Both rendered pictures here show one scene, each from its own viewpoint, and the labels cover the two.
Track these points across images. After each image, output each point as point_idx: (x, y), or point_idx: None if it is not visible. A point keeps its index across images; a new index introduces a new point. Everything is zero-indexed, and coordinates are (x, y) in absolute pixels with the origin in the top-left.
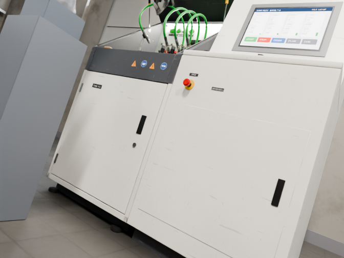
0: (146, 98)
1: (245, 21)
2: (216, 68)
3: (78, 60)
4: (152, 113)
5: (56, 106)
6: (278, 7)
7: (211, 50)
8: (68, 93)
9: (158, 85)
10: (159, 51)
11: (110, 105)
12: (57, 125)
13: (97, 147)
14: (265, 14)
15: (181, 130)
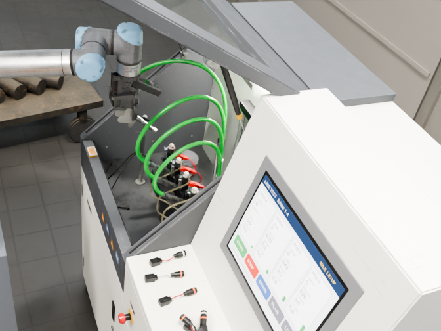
0: (113, 283)
1: (247, 195)
2: (142, 327)
3: (2, 271)
4: (117, 308)
5: (1, 310)
6: (287, 205)
7: (204, 219)
8: (9, 297)
9: (117, 279)
10: (163, 160)
11: (98, 250)
12: (13, 320)
13: (98, 290)
14: (270, 203)
15: None
